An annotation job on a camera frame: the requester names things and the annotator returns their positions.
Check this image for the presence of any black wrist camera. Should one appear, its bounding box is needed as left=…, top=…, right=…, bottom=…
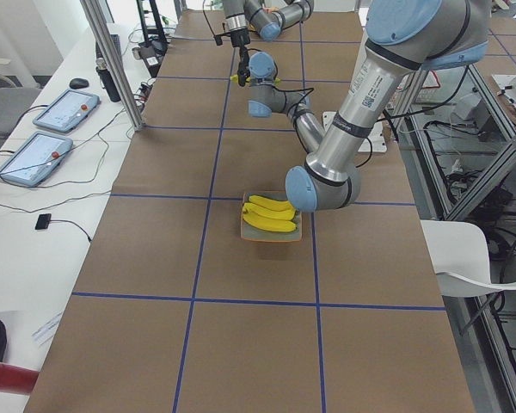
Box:
left=214, top=34, right=224, bottom=46

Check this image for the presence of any blue teach pendant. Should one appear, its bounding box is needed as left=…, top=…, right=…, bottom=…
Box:
left=0, top=133, right=73, bottom=188
left=33, top=89, right=101, bottom=133

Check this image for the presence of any yellow banana top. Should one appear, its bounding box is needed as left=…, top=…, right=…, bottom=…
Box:
left=242, top=213, right=297, bottom=233

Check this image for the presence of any red cylinder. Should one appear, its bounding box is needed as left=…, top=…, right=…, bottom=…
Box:
left=0, top=362, right=40, bottom=395

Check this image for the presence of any yellow banana carried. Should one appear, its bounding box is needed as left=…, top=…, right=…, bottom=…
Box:
left=249, top=194, right=296, bottom=212

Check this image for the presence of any white chair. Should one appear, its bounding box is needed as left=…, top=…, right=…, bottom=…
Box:
left=421, top=220, right=516, bottom=298

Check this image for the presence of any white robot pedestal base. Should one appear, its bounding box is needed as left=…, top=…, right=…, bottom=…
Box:
left=322, top=111, right=387, bottom=154

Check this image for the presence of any small black puck device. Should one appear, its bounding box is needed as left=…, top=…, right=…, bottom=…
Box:
left=34, top=213, right=52, bottom=231

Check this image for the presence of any black water bottle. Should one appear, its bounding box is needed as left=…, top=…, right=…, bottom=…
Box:
left=95, top=58, right=120, bottom=102

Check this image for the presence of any grey square plate orange rim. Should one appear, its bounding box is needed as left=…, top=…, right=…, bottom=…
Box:
left=241, top=191, right=302, bottom=243

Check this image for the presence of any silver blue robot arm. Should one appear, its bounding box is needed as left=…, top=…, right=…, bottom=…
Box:
left=214, top=0, right=315, bottom=87
left=249, top=1, right=491, bottom=213

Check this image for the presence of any black computer mouse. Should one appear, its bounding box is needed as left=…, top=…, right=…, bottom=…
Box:
left=69, top=77, right=89, bottom=89

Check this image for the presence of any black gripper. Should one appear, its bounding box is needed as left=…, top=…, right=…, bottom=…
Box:
left=231, top=28, right=250, bottom=87

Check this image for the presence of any blue teach pendant far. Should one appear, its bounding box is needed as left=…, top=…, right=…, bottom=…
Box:
left=33, top=89, right=101, bottom=133

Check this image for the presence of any blue teach pendant near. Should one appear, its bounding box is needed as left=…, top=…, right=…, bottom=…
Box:
left=0, top=133, right=73, bottom=188

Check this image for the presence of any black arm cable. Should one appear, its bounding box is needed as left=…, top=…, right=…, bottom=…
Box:
left=274, top=83, right=316, bottom=121

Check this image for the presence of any yellow banana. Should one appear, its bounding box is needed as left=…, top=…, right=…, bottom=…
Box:
left=229, top=74, right=281, bottom=85
left=243, top=202, right=296, bottom=220
left=242, top=213, right=297, bottom=233

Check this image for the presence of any aluminium frame post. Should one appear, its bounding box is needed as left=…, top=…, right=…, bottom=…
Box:
left=80, top=0, right=144, bottom=132

